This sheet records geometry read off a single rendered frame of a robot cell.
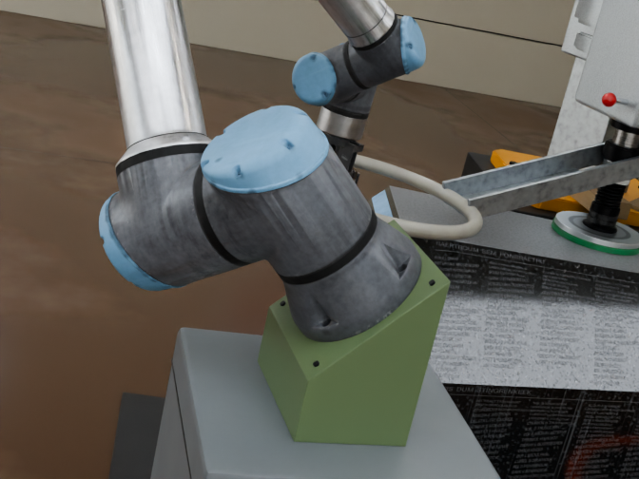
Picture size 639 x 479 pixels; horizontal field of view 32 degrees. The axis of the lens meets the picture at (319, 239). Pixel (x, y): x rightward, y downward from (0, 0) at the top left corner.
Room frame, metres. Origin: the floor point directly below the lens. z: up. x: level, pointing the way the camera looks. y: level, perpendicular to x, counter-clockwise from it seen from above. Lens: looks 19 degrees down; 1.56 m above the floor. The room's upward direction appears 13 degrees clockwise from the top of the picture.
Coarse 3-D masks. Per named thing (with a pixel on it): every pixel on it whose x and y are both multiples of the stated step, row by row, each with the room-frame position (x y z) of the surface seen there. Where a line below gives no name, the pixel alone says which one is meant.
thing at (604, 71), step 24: (624, 0) 2.54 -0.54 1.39; (600, 24) 2.58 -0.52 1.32; (624, 24) 2.52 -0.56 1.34; (600, 48) 2.56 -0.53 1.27; (624, 48) 2.49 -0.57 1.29; (600, 72) 2.54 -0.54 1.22; (624, 72) 2.47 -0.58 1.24; (576, 96) 2.59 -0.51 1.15; (600, 96) 2.52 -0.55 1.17; (624, 96) 2.45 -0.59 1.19; (624, 120) 2.44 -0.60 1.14
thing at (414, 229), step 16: (368, 160) 2.46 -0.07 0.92; (400, 176) 2.45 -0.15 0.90; (416, 176) 2.44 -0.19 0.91; (432, 192) 2.41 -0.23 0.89; (448, 192) 2.38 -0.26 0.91; (464, 208) 2.30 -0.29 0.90; (400, 224) 2.01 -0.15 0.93; (416, 224) 2.02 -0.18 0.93; (432, 224) 2.05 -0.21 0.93; (464, 224) 2.12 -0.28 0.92; (480, 224) 2.18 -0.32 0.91
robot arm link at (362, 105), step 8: (368, 88) 2.00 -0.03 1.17; (376, 88) 2.03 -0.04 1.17; (360, 96) 1.99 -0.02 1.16; (368, 96) 2.01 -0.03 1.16; (336, 104) 2.00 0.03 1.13; (344, 104) 1.99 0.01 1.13; (352, 104) 2.00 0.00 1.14; (360, 104) 2.00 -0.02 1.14; (368, 104) 2.02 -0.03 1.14; (336, 112) 2.00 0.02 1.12; (344, 112) 1.99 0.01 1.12; (352, 112) 2.00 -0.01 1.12; (360, 112) 2.00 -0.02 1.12; (368, 112) 2.03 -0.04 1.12
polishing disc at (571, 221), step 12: (564, 216) 2.58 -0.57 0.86; (576, 216) 2.61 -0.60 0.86; (564, 228) 2.50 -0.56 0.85; (576, 228) 2.50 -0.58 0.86; (588, 228) 2.52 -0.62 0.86; (624, 228) 2.59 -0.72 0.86; (588, 240) 2.46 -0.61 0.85; (600, 240) 2.45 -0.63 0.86; (612, 240) 2.46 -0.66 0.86; (624, 240) 2.48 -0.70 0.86; (636, 240) 2.51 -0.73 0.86
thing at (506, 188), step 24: (600, 144) 2.58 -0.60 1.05; (504, 168) 2.46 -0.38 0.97; (528, 168) 2.49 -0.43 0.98; (552, 168) 2.53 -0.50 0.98; (576, 168) 2.55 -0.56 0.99; (600, 168) 2.45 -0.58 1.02; (624, 168) 2.48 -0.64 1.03; (456, 192) 2.41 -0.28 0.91; (480, 192) 2.43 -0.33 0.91; (504, 192) 2.33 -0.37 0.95; (528, 192) 2.36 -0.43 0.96; (552, 192) 2.39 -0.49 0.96; (576, 192) 2.43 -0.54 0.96
